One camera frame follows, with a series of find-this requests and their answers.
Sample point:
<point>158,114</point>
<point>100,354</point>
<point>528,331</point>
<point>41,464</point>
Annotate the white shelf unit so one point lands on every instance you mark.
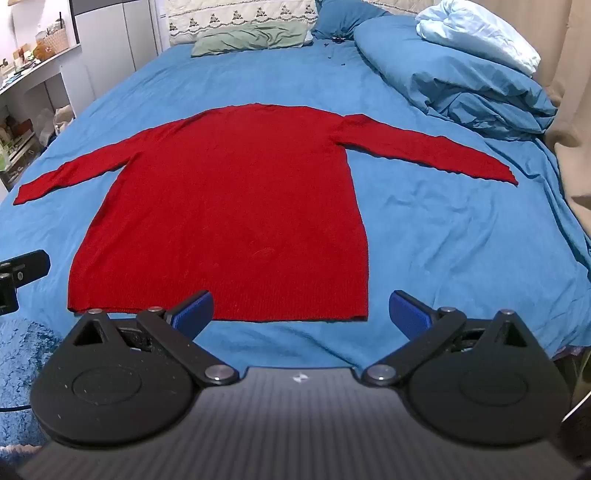
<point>32,78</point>

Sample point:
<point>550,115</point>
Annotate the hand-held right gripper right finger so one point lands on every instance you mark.
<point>406,314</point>

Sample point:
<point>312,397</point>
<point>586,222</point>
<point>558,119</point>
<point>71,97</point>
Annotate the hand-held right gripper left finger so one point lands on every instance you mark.
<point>196,314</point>

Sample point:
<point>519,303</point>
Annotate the small dark bits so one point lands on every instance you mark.
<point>336,41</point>

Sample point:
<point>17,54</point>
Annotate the red knitted sweater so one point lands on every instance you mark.
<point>221,217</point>

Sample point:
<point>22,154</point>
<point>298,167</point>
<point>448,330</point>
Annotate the white wardrobe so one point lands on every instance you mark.
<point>120,37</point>

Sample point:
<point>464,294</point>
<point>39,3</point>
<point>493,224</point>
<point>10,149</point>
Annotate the wicker basket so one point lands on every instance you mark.
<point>53,40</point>

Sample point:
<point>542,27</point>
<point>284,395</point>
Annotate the cream quilted headboard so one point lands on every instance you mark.
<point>240,14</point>

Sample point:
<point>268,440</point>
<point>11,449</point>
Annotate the white plastic bag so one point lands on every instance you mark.
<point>46,127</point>

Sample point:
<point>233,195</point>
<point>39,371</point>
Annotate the blue fluffy rug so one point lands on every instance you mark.
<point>23,369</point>

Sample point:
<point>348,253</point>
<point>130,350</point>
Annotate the light blue blanket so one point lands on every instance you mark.
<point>480,32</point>

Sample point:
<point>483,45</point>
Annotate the blue pillow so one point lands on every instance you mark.
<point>344,18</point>

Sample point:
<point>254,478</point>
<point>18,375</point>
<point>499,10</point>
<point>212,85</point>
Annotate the green pillow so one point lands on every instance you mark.
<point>251,36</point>

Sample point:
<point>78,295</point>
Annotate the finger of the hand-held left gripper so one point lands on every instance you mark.
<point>8,297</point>
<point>28,266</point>

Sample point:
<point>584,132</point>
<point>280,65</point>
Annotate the blue duvet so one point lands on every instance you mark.
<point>457,87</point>

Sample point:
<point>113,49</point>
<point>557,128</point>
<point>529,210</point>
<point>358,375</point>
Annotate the beige curtain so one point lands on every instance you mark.
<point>570,115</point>

